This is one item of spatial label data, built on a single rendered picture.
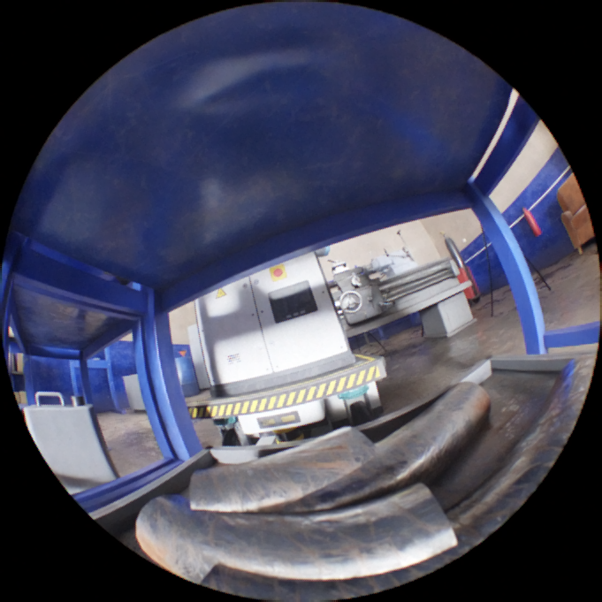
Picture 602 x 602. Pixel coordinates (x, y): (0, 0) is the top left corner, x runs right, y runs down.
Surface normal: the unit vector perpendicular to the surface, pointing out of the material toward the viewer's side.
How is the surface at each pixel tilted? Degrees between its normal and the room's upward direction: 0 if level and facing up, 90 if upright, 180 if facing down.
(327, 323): 90
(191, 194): 180
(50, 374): 90
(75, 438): 90
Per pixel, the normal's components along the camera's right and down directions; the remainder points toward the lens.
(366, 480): -0.13, -0.96
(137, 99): 0.29, 0.92
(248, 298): -0.10, -0.24
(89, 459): 0.87, -0.36
